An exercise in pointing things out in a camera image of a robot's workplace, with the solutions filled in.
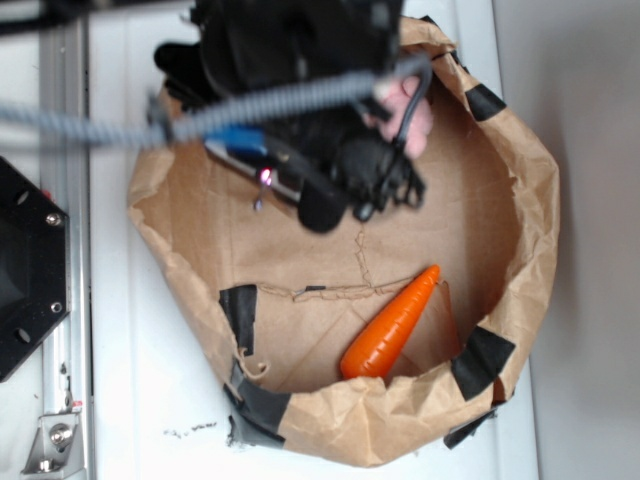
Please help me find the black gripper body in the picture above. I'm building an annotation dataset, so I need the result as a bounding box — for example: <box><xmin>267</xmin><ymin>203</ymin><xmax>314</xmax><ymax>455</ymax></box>
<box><xmin>204</xmin><ymin>107</ymin><xmax>426</xmax><ymax>233</ymax></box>

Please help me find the silver key bunch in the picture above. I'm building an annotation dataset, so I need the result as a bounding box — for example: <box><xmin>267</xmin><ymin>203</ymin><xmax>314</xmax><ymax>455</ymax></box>
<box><xmin>253</xmin><ymin>185</ymin><xmax>266</xmax><ymax>211</ymax></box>

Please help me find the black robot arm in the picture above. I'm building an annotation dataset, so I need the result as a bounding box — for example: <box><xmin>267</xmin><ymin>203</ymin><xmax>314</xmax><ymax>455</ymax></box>
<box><xmin>154</xmin><ymin>1</ymin><xmax>432</xmax><ymax>233</ymax></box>

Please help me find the pink plush bunny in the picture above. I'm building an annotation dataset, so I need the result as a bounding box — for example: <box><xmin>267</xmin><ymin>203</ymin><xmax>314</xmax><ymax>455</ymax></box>
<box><xmin>362</xmin><ymin>76</ymin><xmax>434</xmax><ymax>160</ymax></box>

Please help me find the brown paper bag bin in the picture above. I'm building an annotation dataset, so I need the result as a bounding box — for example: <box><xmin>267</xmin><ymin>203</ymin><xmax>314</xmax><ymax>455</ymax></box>
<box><xmin>128</xmin><ymin>18</ymin><xmax>560</xmax><ymax>467</ymax></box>

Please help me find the orange plastic carrot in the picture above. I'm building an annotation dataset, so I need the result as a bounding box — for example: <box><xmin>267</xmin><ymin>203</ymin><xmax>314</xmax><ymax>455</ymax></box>
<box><xmin>340</xmin><ymin>265</ymin><xmax>441</xmax><ymax>379</ymax></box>

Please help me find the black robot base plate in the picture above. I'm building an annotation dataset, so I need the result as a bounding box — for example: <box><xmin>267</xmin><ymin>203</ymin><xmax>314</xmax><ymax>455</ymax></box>
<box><xmin>1</xmin><ymin>159</ymin><xmax>69</xmax><ymax>382</ymax></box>

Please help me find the grey braided cable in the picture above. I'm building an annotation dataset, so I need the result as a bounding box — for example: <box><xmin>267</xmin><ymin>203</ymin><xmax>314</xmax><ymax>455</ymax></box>
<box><xmin>0</xmin><ymin>54</ymin><xmax>432</xmax><ymax>149</ymax></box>

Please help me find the aluminium frame rail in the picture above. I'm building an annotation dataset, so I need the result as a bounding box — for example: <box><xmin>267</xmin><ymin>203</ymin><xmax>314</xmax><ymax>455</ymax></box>
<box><xmin>39</xmin><ymin>20</ymin><xmax>95</xmax><ymax>479</ymax></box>

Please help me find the metal corner bracket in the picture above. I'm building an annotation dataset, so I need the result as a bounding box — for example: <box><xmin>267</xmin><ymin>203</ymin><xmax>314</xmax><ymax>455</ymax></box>
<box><xmin>20</xmin><ymin>413</ymin><xmax>84</xmax><ymax>479</ymax></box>

